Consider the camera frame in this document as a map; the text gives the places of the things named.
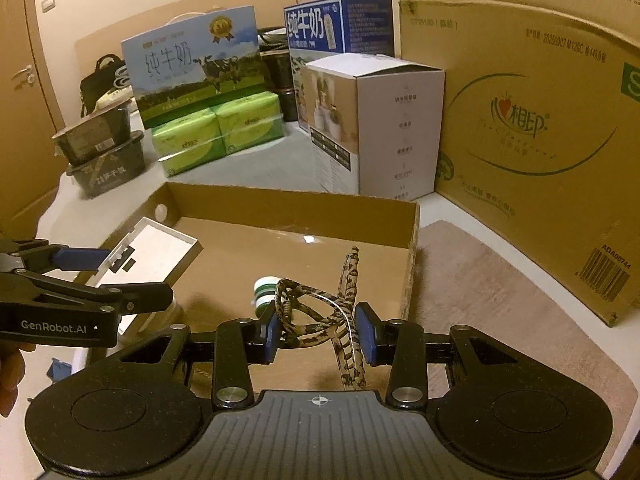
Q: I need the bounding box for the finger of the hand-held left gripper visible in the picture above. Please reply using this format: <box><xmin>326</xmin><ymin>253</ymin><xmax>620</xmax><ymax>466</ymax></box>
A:
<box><xmin>0</xmin><ymin>269</ymin><xmax>174</xmax><ymax>319</ymax></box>
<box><xmin>0</xmin><ymin>238</ymin><xmax>114</xmax><ymax>276</ymax></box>

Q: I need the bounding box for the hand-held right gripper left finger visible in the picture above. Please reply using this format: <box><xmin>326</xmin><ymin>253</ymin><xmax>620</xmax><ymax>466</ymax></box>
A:
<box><xmin>117</xmin><ymin>311</ymin><xmax>283</xmax><ymax>411</ymax></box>

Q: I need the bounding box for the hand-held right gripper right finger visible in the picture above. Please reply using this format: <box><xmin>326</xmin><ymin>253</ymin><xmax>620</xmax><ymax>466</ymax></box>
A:
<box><xmin>352</xmin><ymin>302</ymin><xmax>526</xmax><ymax>411</ymax></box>

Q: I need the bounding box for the blue binder clip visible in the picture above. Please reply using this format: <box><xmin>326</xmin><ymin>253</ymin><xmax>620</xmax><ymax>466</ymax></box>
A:
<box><xmin>48</xmin><ymin>357</ymin><xmax>76</xmax><ymax>381</ymax></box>

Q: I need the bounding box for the snake-pattern headband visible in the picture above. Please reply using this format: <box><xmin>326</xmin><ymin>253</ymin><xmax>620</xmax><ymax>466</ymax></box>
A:
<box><xmin>272</xmin><ymin>246</ymin><xmax>369</xmax><ymax>392</ymax></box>

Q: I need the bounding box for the shallow cardboard tray box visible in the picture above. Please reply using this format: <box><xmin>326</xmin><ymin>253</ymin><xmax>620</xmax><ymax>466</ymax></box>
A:
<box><xmin>82</xmin><ymin>181</ymin><xmax>421</xmax><ymax>396</ymax></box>

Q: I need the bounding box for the person's left hand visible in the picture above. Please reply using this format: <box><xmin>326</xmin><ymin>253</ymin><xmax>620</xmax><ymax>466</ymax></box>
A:
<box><xmin>0</xmin><ymin>347</ymin><xmax>26</xmax><ymax>418</ymax></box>

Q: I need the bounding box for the small white green bottle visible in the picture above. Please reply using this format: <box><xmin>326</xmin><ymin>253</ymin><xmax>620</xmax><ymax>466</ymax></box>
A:
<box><xmin>251</xmin><ymin>275</ymin><xmax>281</xmax><ymax>319</ymax></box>

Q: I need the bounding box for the black instant noodle bowl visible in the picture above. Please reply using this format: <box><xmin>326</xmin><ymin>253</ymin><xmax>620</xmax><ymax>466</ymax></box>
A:
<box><xmin>51</xmin><ymin>100</ymin><xmax>134</xmax><ymax>166</ymax></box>
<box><xmin>66</xmin><ymin>130</ymin><xmax>147</xmax><ymax>199</ymax></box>

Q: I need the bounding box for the wooden door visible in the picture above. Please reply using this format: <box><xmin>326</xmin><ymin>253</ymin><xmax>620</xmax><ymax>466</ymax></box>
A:
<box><xmin>0</xmin><ymin>0</ymin><xmax>67</xmax><ymax>223</ymax></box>

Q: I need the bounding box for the brown mat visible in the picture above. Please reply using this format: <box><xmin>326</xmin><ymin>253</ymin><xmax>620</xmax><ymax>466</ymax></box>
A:
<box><xmin>404</xmin><ymin>220</ymin><xmax>634</xmax><ymax>461</ymax></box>

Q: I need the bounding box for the cream round object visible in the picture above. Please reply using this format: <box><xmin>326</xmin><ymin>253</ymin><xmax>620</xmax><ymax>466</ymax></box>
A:
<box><xmin>95</xmin><ymin>87</ymin><xmax>132</xmax><ymax>109</ymax></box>

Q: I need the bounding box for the black bag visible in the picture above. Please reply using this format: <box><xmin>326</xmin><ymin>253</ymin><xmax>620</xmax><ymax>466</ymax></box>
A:
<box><xmin>78</xmin><ymin>54</ymin><xmax>128</xmax><ymax>116</ymax></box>

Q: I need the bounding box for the green tissue pack bundle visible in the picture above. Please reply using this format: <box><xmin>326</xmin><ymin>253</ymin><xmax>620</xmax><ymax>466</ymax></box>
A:
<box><xmin>150</xmin><ymin>87</ymin><xmax>285</xmax><ymax>179</ymax></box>

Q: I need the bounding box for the white product box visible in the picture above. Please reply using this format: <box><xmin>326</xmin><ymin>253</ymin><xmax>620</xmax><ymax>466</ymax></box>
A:
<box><xmin>298</xmin><ymin>53</ymin><xmax>446</xmax><ymax>197</ymax></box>

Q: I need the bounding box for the light blue cow milk box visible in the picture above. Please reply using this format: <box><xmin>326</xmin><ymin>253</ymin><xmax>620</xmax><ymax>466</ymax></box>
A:
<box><xmin>120</xmin><ymin>5</ymin><xmax>274</xmax><ymax>129</ymax></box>

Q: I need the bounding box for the dark jar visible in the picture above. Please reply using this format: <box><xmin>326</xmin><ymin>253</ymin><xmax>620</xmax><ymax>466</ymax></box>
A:
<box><xmin>260</xmin><ymin>50</ymin><xmax>294</xmax><ymax>92</ymax></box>
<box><xmin>277</xmin><ymin>87</ymin><xmax>301</xmax><ymax>122</ymax></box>

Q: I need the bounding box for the large printed cardboard box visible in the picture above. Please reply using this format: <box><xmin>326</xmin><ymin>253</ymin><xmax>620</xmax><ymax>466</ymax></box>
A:
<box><xmin>398</xmin><ymin>0</ymin><xmax>640</xmax><ymax>329</ymax></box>

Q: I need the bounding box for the white black rimmed bowl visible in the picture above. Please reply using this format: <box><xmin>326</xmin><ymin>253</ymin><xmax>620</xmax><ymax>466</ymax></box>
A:
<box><xmin>257</xmin><ymin>25</ymin><xmax>290</xmax><ymax>51</ymax></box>

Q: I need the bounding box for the dark blue milk carton box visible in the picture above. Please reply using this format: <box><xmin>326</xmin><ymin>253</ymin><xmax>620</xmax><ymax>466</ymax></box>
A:
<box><xmin>282</xmin><ymin>0</ymin><xmax>395</xmax><ymax>59</ymax></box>

